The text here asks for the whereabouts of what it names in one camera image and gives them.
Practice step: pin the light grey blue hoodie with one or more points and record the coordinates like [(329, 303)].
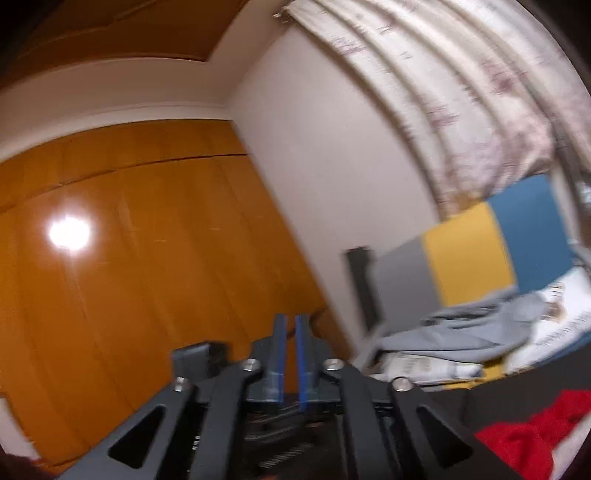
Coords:
[(474, 332)]

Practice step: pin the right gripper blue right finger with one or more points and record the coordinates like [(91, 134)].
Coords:
[(307, 365)]

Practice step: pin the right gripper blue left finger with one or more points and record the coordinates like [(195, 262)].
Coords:
[(276, 363)]

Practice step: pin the red knit sweater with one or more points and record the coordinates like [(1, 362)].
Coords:
[(528, 447)]

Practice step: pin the white printed seat cushion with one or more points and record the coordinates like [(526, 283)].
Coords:
[(567, 321)]

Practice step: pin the grey yellow blue chair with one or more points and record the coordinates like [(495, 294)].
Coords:
[(514, 239)]

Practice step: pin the black leather cushion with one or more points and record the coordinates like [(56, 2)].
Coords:
[(517, 398)]

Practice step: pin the floral curtain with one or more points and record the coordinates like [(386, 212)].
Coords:
[(482, 92)]

